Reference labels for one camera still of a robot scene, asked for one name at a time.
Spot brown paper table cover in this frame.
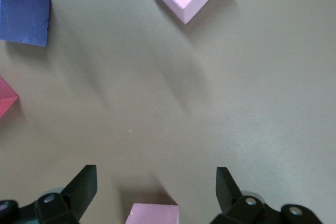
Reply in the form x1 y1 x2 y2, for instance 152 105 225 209
0 0 336 224

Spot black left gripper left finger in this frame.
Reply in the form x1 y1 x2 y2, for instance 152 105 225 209
0 165 98 224

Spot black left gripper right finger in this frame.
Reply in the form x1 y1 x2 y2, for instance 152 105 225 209
209 166 323 224

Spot red foam cube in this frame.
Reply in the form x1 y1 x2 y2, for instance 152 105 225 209
0 77 20 119

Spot purple foam cube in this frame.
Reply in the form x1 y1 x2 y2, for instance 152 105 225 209
0 0 51 48

